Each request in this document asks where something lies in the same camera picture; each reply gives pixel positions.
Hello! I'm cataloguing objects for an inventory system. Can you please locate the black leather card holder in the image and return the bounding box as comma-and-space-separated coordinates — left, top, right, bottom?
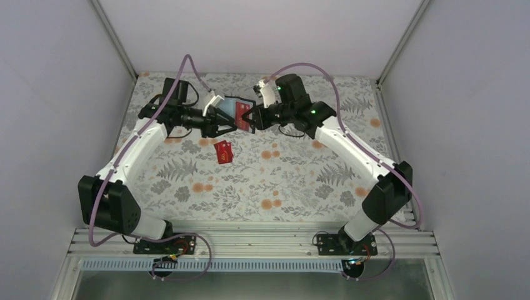
216, 96, 256, 134

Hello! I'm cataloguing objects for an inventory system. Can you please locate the red VIP card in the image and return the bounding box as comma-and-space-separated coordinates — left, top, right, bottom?
214, 140, 234, 164

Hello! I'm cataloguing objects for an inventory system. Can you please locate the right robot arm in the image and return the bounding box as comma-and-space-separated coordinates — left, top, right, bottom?
242, 74, 413, 244

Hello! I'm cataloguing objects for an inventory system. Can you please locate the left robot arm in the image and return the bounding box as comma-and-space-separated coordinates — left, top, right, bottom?
77, 79, 237, 246

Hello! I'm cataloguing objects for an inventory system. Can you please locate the floral patterned table mat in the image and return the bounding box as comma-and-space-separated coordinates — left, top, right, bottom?
116, 72, 389, 222

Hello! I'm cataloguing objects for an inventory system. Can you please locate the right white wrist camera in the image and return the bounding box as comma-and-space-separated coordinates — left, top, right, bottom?
253, 79, 277, 108

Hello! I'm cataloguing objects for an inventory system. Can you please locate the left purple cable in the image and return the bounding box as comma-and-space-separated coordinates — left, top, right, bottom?
88, 54, 212, 283

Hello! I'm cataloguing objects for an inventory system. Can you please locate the purple cable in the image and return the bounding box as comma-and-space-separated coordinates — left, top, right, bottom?
264, 62, 424, 283
88, 54, 212, 283

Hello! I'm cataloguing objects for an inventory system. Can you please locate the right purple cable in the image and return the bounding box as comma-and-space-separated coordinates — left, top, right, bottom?
264, 62, 424, 283

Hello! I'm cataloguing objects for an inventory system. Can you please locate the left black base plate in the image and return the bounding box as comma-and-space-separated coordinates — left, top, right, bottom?
132, 236, 197, 256

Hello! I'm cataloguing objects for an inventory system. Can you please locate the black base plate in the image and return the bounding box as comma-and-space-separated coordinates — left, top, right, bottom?
313, 232, 378, 256
132, 236, 197, 256

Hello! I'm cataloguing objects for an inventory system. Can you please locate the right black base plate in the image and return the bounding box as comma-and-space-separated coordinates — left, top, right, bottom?
313, 232, 378, 256

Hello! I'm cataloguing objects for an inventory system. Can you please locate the aluminium rail frame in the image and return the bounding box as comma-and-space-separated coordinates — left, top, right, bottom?
67, 221, 441, 260

